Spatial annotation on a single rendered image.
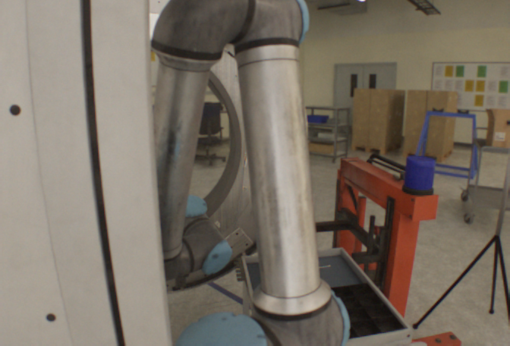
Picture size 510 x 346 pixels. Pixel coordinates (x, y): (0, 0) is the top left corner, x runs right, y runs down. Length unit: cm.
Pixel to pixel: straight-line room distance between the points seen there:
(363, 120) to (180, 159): 710
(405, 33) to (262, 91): 962
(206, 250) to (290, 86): 46
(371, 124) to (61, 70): 737
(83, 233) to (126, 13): 16
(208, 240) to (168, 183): 26
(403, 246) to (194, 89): 123
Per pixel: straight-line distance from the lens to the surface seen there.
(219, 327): 59
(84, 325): 31
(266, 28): 56
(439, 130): 711
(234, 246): 150
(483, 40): 967
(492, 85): 953
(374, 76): 1022
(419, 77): 986
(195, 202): 91
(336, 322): 68
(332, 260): 147
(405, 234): 154
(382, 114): 741
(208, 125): 592
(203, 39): 50
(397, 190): 149
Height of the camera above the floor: 137
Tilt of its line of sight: 11 degrees down
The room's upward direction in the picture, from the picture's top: straight up
